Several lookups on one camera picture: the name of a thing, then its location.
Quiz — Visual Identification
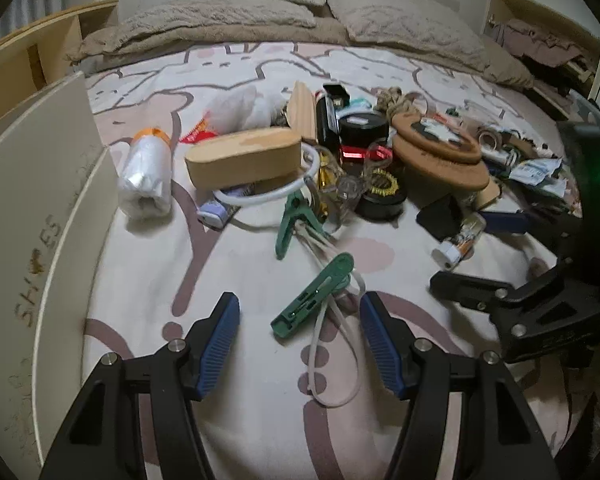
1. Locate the green plastic clip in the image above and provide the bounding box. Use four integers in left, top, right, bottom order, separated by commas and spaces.
275, 191, 326, 261
270, 252, 356, 342

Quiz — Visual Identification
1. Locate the white strap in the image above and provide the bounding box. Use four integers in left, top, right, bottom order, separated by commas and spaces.
300, 220, 367, 408

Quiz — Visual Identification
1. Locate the white shoe box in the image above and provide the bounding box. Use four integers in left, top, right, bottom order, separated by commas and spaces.
0, 71, 121, 466

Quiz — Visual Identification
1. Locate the wooden closet niche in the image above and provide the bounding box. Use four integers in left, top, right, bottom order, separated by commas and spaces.
485, 0, 600, 111

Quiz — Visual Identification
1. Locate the teal white packet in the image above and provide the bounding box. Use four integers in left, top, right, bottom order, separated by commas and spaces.
340, 99, 376, 116

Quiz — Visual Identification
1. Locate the rope ball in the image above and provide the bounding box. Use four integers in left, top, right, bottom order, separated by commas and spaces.
375, 87, 418, 116

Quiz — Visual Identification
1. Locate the clear plastic piece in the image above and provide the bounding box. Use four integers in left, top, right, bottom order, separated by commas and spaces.
330, 175, 371, 221

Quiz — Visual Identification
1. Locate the red snack packet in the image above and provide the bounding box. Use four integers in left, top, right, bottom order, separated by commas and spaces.
180, 117, 218, 145

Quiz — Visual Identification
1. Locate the black jar sunflower lid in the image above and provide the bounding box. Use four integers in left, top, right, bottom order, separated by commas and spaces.
355, 167, 408, 223

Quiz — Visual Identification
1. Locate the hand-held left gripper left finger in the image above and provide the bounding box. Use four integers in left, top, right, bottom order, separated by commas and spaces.
39, 291, 242, 480

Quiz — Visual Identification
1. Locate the small red metallic bar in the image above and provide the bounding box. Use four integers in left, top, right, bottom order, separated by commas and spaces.
339, 145, 371, 165

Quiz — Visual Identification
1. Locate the black square card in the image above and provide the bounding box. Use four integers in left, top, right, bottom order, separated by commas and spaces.
416, 196, 463, 241

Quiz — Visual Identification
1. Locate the black binder clip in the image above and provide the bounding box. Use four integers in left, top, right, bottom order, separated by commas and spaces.
322, 85, 351, 108

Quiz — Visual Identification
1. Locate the small white lavender device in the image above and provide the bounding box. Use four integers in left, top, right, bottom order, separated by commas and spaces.
197, 187, 253, 228

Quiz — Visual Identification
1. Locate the crumpled white plastic bag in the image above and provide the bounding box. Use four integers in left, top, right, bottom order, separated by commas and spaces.
202, 85, 288, 133

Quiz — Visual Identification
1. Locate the wooden shelf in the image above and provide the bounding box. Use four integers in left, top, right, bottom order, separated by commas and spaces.
0, 0, 121, 133

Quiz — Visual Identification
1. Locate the printed white tube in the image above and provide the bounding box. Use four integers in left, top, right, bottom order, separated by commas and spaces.
432, 212, 487, 273

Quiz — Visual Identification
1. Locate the long quilted beige pillow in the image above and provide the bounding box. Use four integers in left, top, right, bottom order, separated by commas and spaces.
115, 0, 318, 43

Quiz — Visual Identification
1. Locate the gold shiny item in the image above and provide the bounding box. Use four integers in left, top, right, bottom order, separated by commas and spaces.
317, 165, 338, 213

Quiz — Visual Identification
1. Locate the pink clothes pile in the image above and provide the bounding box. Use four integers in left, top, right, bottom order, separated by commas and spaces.
492, 17, 600, 91

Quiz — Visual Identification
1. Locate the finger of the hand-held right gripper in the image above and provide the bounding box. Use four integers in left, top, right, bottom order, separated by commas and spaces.
480, 207, 586, 242
429, 257, 600, 364

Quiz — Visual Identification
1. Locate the black round jar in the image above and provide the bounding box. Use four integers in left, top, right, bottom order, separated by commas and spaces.
339, 112, 388, 148

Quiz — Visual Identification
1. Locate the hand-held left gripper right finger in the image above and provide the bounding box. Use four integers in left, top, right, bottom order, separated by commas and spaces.
359, 291, 561, 480

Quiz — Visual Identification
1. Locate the small tape roll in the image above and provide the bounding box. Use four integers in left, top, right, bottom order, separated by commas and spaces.
477, 127, 503, 151

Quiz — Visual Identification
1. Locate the plastic bag roll orange cap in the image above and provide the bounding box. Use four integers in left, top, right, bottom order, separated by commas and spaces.
117, 128, 175, 219

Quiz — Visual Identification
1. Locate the white plastic ring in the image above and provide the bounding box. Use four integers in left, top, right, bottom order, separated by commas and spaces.
212, 141, 322, 207

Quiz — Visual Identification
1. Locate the beige duvet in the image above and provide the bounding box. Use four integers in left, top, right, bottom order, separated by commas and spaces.
65, 15, 536, 88

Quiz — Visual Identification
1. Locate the black marker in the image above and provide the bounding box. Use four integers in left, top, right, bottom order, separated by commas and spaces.
315, 91, 338, 146

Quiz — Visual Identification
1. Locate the stack of tan paper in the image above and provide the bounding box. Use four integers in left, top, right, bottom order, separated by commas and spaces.
184, 126, 303, 191

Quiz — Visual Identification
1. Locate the wooden wedge piece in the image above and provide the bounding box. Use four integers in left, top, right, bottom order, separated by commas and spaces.
286, 80, 318, 141

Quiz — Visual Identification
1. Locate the blue white packet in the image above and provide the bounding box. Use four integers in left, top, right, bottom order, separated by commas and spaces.
507, 157, 568, 196

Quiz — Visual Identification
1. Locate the round cork coaster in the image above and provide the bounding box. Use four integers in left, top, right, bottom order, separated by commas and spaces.
392, 137, 491, 192

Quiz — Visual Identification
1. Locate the wooden tag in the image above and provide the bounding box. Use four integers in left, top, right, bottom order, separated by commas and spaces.
475, 180, 503, 211

